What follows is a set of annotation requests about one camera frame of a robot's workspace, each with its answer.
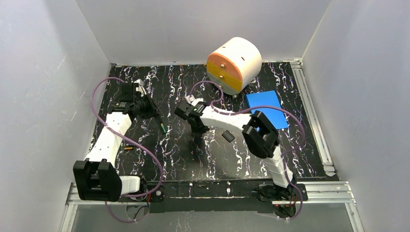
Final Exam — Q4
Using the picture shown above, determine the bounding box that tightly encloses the black remote battery cover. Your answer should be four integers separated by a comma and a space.
221, 130, 235, 143

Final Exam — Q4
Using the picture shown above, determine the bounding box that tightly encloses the black remote control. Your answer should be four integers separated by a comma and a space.
155, 116, 167, 134

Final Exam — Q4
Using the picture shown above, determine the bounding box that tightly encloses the green battery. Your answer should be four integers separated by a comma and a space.
161, 123, 167, 133

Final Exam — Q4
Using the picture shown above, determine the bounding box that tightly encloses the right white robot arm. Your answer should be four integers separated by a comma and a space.
175, 99, 296, 200

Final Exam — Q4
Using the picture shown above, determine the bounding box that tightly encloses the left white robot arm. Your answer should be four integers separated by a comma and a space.
73, 79, 166, 202

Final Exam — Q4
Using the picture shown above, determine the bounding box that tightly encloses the round white drawer cabinet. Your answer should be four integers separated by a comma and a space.
206, 37, 262, 96

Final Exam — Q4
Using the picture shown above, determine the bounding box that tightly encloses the blue rectangular pad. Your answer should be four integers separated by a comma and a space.
245, 90, 289, 130

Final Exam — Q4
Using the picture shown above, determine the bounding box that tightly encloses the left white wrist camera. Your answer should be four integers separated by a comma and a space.
132, 79, 146, 98

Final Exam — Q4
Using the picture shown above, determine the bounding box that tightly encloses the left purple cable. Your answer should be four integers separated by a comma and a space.
90, 76, 164, 223

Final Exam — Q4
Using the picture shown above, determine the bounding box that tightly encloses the purple cable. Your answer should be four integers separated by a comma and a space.
189, 80, 307, 221
90, 76, 164, 223

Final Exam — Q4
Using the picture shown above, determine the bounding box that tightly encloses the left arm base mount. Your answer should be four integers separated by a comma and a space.
120, 175, 163, 223

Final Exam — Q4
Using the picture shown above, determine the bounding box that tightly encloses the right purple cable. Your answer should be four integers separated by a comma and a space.
189, 80, 307, 221

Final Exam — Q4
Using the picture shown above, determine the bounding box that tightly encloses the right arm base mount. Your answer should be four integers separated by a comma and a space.
251, 184, 308, 219

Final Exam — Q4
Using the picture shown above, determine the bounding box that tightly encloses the aluminium frame rail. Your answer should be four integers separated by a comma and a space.
302, 181, 356, 203

